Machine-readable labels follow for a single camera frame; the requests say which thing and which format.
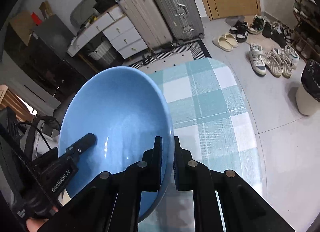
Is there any blue bowl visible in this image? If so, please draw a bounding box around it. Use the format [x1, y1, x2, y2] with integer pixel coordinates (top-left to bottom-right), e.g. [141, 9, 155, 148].
[59, 67, 174, 220]

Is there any person's hand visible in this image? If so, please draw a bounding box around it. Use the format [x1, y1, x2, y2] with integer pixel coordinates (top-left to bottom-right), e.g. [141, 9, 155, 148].
[26, 218, 48, 232]

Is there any teal checked tablecloth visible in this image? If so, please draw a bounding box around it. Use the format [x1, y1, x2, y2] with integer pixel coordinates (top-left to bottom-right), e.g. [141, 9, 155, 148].
[137, 57, 264, 232]

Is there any black refrigerator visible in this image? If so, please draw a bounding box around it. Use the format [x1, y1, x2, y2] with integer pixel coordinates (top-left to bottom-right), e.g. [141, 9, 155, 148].
[4, 15, 95, 102]

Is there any patterned floor rug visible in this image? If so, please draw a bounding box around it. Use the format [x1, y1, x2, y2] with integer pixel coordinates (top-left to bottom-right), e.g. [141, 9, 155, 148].
[126, 39, 211, 69]

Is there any woven laundry basket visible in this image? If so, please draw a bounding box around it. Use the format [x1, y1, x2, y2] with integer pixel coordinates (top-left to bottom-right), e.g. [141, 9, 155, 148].
[87, 40, 117, 68]

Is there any white high-top sneaker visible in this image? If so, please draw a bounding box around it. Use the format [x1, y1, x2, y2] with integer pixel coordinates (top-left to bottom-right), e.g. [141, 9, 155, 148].
[249, 43, 266, 76]

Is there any beige slippers pair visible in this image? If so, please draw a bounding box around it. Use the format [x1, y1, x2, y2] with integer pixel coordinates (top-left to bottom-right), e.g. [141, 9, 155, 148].
[212, 33, 239, 52]

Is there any white trash bin black bag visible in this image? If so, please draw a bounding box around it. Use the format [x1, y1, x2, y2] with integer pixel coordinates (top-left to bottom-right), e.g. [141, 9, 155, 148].
[296, 59, 319, 116]

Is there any white drawer desk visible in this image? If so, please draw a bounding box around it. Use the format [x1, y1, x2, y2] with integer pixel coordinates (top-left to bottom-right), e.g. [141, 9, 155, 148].
[67, 5, 148, 59]

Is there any beige hard suitcase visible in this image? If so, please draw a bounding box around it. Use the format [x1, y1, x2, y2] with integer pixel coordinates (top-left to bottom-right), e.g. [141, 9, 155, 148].
[119, 0, 173, 49]

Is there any silver hard suitcase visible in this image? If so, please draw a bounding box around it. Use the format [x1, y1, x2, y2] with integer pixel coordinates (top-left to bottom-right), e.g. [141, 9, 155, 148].
[155, 0, 204, 44]

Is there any wooden shoe rack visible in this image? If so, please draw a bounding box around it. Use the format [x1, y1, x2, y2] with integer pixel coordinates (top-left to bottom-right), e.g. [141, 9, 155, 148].
[291, 0, 319, 62]

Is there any black cable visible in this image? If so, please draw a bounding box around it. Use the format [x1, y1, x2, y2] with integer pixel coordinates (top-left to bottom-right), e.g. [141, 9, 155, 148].
[16, 121, 53, 151]

